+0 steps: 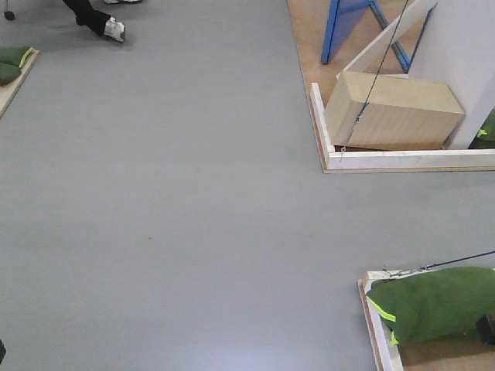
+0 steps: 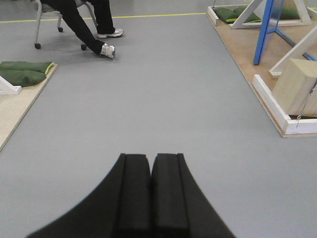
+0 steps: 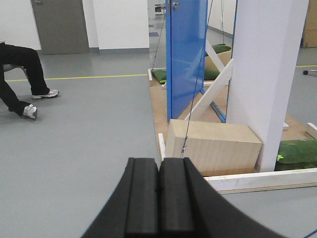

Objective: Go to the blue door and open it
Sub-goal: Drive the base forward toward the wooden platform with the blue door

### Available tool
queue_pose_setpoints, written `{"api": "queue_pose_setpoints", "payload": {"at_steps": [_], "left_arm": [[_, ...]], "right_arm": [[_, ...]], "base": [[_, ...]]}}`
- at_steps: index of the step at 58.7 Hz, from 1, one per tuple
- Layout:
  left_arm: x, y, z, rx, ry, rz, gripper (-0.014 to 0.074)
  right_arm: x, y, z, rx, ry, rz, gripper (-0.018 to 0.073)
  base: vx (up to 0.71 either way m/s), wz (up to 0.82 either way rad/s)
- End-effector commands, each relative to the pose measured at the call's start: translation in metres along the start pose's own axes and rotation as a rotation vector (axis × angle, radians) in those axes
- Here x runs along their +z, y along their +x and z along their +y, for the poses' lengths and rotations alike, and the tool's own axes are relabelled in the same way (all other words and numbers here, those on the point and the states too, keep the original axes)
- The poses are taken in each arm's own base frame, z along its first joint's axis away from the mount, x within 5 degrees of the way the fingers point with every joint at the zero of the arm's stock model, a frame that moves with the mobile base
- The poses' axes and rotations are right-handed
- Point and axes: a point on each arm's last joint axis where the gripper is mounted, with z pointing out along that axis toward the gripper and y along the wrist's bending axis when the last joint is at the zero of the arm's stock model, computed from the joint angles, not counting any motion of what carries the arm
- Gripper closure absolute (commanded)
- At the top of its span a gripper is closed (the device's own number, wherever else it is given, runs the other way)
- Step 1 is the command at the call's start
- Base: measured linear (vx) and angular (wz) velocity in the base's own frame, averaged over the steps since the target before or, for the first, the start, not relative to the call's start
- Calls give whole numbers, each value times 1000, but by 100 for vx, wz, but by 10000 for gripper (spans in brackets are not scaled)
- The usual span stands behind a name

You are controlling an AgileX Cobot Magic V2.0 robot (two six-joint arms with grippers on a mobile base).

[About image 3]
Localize green sandbag right front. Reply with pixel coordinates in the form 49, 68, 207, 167
277, 139, 317, 164

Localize grey room door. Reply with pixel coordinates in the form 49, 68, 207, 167
31, 0, 89, 55

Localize green sandbag behind door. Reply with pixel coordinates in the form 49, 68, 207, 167
204, 68, 220, 81

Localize white pillar panel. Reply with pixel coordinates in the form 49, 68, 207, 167
226, 0, 309, 172

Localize white sneaker far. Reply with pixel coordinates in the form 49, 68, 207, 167
32, 89, 59, 100

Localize white diagonal brace beam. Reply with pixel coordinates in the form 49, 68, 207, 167
185, 59, 234, 120

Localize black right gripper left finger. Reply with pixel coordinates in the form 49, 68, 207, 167
82, 158, 158, 238

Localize green sandbag left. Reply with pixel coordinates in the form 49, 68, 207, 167
152, 69, 167, 84

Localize light wooden box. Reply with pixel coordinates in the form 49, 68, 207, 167
165, 119, 262, 176

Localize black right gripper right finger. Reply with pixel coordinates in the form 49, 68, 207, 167
159, 158, 282, 238

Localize seated person black trousers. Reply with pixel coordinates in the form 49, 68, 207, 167
0, 42, 50, 117

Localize green sandbag far back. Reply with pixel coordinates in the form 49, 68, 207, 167
212, 44, 231, 54

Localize blue door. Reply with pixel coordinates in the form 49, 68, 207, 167
165, 0, 208, 120

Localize white front base rail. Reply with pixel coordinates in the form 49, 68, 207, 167
204, 168, 317, 194

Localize white sneaker near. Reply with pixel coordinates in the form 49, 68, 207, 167
23, 104, 38, 119

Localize silver door handle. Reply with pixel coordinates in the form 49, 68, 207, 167
172, 1, 179, 9

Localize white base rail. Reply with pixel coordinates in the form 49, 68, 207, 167
204, 168, 317, 194
158, 133, 165, 162

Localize white sneaker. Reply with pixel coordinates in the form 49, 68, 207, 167
32, 89, 59, 100
23, 104, 38, 119

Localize cardboard box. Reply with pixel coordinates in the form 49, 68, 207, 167
301, 0, 317, 48

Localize white left base rail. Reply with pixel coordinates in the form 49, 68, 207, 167
158, 133, 165, 162

